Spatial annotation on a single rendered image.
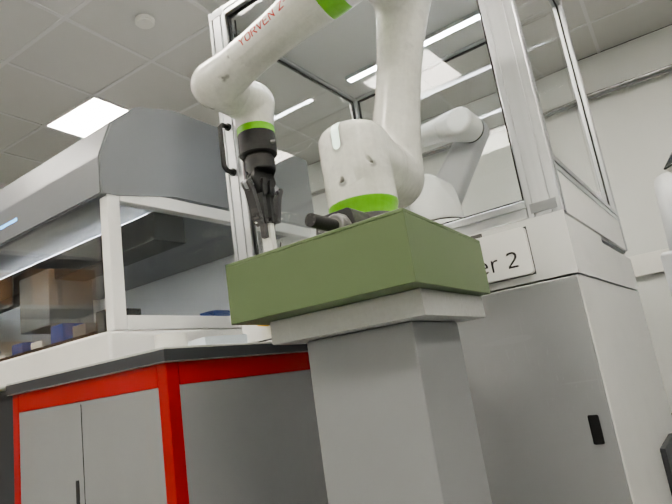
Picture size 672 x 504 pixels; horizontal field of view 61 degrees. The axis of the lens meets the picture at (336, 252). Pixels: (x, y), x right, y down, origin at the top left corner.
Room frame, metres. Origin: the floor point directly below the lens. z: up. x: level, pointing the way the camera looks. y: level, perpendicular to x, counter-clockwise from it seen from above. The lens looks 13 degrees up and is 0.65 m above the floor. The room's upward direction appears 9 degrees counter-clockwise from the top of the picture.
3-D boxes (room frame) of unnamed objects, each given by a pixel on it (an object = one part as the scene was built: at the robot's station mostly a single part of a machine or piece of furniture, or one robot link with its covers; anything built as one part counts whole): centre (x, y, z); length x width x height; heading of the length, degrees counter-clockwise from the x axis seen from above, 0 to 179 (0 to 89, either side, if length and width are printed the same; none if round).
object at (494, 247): (1.35, -0.32, 0.87); 0.29 x 0.02 x 0.11; 56
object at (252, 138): (1.28, 0.15, 1.22); 0.12 x 0.09 x 0.06; 57
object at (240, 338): (1.45, 0.33, 0.78); 0.12 x 0.08 x 0.04; 135
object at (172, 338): (1.25, 0.39, 0.78); 0.07 x 0.07 x 0.04
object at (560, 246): (1.91, -0.36, 0.87); 1.02 x 0.95 x 0.14; 56
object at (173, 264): (2.76, 1.18, 1.13); 1.78 x 1.14 x 0.45; 56
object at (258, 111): (1.27, 0.15, 1.32); 0.13 x 0.11 x 0.14; 150
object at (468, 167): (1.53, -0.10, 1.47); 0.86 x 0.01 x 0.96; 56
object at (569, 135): (1.64, -0.76, 1.52); 0.87 x 0.01 x 0.86; 146
